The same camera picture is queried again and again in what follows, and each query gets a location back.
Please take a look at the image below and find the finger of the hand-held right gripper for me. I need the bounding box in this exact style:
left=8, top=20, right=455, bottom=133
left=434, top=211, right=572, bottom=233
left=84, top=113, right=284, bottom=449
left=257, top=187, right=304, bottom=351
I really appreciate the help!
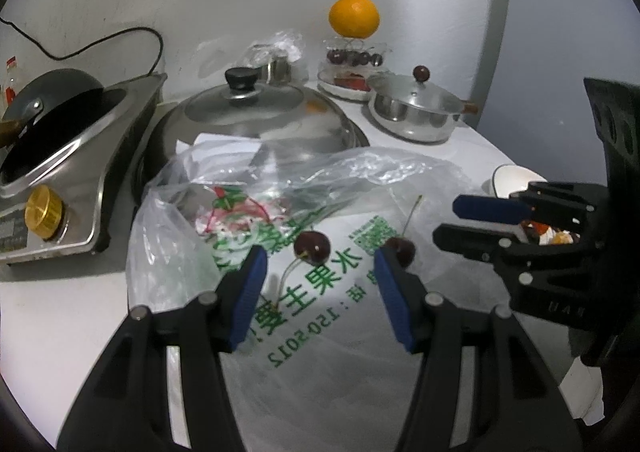
left=432, top=223, right=527, bottom=269
left=452, top=182, right=608, bottom=234

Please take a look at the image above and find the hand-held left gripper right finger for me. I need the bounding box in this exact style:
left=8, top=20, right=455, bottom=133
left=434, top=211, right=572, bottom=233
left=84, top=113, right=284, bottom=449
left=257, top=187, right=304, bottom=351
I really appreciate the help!
left=374, top=246, right=586, bottom=452

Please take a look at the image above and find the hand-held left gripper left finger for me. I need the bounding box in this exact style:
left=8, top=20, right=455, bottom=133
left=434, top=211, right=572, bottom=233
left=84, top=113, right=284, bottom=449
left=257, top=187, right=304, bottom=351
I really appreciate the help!
left=57, top=244, right=271, bottom=452

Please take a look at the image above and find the white plate with black rim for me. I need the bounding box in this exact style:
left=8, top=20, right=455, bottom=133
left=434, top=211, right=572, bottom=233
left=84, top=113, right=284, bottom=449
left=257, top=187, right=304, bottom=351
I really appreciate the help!
left=491, top=165, right=548, bottom=200

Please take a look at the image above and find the dark red cherry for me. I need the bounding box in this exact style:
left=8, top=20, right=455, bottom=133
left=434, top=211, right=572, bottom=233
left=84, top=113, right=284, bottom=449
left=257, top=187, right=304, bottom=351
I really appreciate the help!
left=274, top=230, right=332, bottom=310
left=384, top=196, right=423, bottom=268

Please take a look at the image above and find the clear printed plastic bag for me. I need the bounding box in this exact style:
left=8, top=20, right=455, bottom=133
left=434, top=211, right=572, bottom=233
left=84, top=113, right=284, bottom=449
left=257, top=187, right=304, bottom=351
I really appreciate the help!
left=125, top=142, right=506, bottom=452

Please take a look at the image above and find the small steel pot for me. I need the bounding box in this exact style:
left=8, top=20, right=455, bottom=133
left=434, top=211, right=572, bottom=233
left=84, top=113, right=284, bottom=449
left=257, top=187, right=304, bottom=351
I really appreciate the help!
left=367, top=82, right=478, bottom=143

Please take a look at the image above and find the small pot lid brown knob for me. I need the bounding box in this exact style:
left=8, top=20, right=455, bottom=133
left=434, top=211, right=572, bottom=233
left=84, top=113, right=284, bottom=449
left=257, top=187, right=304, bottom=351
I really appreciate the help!
left=369, top=64, right=463, bottom=114

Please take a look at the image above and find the large steel pan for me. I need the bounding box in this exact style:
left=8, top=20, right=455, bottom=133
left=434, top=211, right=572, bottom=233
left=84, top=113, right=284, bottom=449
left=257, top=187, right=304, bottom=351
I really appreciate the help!
left=134, top=122, right=372, bottom=205

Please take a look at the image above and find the white dish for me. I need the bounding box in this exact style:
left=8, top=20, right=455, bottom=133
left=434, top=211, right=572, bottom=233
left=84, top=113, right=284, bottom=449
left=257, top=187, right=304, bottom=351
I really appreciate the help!
left=317, top=67, right=381, bottom=103

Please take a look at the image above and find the large glass pan lid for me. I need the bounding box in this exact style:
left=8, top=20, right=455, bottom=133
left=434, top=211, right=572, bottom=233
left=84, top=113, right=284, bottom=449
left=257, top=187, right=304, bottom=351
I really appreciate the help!
left=165, top=67, right=358, bottom=143

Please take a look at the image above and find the grey refrigerator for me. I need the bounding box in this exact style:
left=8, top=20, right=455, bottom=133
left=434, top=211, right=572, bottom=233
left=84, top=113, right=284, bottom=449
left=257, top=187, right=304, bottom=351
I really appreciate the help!
left=475, top=0, right=640, bottom=183

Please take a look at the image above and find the row of boxed cherries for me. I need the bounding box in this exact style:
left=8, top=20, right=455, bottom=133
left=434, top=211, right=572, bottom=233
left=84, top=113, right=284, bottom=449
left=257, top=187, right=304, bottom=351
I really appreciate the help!
left=326, top=48, right=385, bottom=67

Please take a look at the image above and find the steel induction cooker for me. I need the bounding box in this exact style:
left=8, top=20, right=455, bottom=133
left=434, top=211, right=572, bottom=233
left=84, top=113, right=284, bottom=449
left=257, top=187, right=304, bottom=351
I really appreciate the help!
left=0, top=72, right=168, bottom=265

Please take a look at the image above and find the small steel cup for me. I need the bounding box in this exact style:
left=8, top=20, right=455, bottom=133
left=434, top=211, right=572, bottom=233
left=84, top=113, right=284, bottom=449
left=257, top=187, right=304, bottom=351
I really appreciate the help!
left=250, top=44, right=296, bottom=85

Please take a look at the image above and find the whole orange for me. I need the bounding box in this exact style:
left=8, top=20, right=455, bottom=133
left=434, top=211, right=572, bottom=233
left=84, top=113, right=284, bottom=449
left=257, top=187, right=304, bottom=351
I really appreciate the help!
left=328, top=0, right=380, bottom=39

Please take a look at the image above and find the crumpled clear bag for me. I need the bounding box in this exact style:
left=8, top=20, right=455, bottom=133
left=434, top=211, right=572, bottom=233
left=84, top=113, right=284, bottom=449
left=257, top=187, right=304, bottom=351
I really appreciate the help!
left=200, top=29, right=306, bottom=83

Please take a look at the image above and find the black cooker cable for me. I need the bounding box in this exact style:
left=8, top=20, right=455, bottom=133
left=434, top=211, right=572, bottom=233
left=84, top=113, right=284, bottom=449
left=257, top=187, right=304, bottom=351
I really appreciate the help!
left=0, top=17, right=165, bottom=75

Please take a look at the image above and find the black wok with wooden handle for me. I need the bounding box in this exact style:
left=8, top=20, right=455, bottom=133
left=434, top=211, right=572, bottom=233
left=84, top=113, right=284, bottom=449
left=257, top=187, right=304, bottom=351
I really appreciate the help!
left=0, top=68, right=106, bottom=148

